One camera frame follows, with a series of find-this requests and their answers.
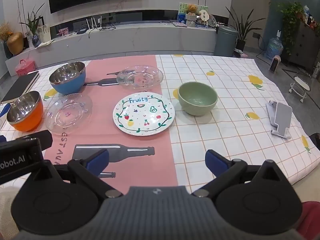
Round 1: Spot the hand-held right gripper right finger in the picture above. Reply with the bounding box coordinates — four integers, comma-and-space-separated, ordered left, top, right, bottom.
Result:
191, 149, 288, 198

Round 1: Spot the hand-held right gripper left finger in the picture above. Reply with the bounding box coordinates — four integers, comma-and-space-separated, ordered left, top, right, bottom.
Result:
27, 149, 124, 199

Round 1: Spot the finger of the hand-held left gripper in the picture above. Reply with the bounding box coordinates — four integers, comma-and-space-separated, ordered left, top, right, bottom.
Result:
15, 130, 53, 147

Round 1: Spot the clear glass plate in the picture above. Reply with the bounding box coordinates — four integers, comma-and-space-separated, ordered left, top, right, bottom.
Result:
116, 65, 164, 90
44, 93, 93, 134

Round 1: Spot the blue steel-lined bowl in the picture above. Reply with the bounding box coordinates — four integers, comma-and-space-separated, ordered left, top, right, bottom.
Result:
49, 62, 87, 95

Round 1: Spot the green bowl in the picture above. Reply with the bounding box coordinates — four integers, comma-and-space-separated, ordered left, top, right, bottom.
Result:
178, 81, 217, 116

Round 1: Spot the white fruit-print plate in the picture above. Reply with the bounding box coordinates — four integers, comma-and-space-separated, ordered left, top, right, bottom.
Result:
113, 92, 175, 136

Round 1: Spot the white and blue box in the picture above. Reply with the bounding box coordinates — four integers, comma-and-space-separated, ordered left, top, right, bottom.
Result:
0, 104, 12, 118

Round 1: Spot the black notebook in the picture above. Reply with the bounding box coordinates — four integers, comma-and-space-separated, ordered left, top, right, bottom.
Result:
1, 71, 40, 105

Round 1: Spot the beige cloth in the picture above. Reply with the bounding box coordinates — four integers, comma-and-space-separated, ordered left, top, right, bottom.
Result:
0, 187, 20, 240

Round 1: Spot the pink carry case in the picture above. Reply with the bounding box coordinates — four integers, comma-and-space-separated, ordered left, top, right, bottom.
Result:
14, 59, 35, 76

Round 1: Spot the white phone stand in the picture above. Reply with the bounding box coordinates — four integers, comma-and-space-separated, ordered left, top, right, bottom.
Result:
265, 100, 293, 139

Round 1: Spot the gold vase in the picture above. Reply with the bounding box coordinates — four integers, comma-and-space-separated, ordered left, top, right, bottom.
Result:
6, 32, 25, 55

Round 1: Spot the green plant in blue vase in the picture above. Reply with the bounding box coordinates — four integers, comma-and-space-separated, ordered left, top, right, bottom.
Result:
20, 4, 45, 48

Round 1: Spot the white picture card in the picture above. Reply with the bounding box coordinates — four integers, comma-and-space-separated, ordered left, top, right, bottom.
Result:
37, 24, 52, 43

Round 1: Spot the dried flower bunch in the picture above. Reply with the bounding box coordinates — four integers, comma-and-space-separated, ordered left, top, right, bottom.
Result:
0, 22, 12, 42

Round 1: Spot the red cloth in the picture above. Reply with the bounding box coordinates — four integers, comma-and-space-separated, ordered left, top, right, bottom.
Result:
297, 201, 320, 240

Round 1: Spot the small pink heater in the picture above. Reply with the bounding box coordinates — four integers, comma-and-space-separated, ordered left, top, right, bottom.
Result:
269, 55, 282, 72

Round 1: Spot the white wheeled stool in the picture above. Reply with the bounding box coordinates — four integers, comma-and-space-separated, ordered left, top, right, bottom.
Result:
289, 71, 313, 103

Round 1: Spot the grey-green trash can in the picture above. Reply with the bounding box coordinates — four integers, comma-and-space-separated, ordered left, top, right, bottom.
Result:
214, 25, 238, 57

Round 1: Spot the tall potted plant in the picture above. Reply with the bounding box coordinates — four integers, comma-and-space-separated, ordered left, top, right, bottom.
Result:
225, 5, 267, 52

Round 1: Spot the white router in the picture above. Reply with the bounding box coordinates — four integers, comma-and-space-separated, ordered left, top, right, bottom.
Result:
85, 16, 103, 34

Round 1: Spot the white low media cabinet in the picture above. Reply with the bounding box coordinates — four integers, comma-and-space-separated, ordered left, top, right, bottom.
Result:
5, 21, 218, 74

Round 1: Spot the blue water jug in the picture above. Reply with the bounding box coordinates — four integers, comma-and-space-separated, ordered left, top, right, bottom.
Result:
266, 37, 284, 60

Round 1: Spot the round white hand fan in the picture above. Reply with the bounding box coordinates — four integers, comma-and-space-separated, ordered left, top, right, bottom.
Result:
199, 9, 210, 25

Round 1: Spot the dark drawer cabinet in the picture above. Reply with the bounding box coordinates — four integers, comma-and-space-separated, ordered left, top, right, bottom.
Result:
287, 21, 320, 68

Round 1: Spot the teddy bear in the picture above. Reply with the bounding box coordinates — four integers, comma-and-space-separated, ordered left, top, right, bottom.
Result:
186, 4, 198, 27

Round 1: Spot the green ivy plant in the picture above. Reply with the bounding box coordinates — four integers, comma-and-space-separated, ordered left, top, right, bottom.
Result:
276, 2, 304, 55

